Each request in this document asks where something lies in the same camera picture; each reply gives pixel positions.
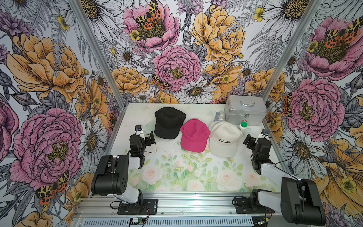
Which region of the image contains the white Colorado cap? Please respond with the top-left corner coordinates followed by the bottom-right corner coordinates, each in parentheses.
top-left (209, 121), bottom-right (243, 158)

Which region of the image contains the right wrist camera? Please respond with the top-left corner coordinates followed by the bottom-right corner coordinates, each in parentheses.
top-left (258, 129), bottom-right (269, 139)

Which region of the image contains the pink cap back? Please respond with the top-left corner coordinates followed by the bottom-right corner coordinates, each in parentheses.
top-left (181, 119), bottom-right (210, 153)

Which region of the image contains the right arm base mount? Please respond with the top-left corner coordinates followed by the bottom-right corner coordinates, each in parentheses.
top-left (232, 189), bottom-right (275, 214)

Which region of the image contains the silver first aid case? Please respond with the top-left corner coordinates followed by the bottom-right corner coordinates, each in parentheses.
top-left (224, 95), bottom-right (268, 126)

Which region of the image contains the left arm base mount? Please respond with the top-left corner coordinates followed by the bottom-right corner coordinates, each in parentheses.
top-left (117, 199), bottom-right (158, 215)

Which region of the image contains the floral table mat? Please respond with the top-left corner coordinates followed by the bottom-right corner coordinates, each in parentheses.
top-left (128, 141), bottom-right (280, 192)

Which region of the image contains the white blue tube package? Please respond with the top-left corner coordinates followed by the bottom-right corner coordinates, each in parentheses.
top-left (214, 110), bottom-right (226, 122)

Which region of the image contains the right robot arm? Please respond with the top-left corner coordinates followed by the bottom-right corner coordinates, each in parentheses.
top-left (244, 135), bottom-right (326, 226)

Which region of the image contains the white bottle green lid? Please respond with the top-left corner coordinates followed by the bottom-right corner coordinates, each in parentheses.
top-left (239, 121), bottom-right (248, 132)

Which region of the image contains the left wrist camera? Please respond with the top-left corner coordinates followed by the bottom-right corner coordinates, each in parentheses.
top-left (135, 124), bottom-right (143, 135)

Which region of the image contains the black cap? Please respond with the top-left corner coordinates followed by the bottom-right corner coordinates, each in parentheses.
top-left (155, 107), bottom-right (186, 140)

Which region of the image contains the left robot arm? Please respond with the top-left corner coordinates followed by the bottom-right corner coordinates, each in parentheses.
top-left (91, 132), bottom-right (156, 206)

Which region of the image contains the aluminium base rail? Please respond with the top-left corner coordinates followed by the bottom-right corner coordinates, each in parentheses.
top-left (71, 192), bottom-right (293, 227)

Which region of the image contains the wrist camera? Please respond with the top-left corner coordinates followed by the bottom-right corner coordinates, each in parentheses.
top-left (135, 124), bottom-right (143, 135)
top-left (258, 129), bottom-right (269, 139)

